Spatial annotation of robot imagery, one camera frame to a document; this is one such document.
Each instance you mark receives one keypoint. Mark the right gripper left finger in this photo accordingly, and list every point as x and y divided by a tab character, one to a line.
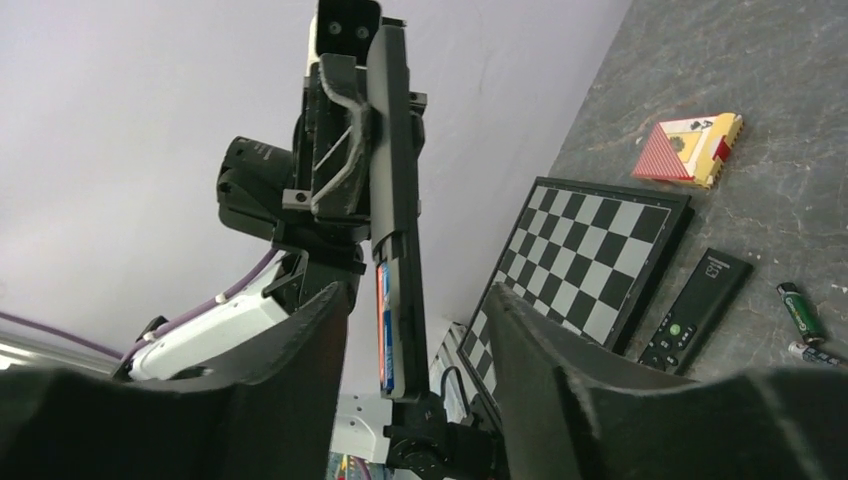
262	410

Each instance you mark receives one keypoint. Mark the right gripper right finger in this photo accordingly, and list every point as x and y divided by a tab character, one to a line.
570	409

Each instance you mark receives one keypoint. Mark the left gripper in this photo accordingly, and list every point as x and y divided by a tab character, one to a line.
356	148

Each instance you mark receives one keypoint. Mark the blue AAA battery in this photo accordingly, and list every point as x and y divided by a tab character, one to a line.
388	381

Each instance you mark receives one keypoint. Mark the orange AAA battery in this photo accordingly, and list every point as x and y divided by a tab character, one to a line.
380	324

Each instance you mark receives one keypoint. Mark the black remote with green button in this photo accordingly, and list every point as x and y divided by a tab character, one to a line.
705	298

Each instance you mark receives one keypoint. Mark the slim black remote control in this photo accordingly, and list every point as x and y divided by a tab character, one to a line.
399	137

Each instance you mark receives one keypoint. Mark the black white checkerboard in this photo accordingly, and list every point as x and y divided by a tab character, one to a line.
591	256

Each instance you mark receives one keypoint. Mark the red beige small box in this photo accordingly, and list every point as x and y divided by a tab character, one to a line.
689	151

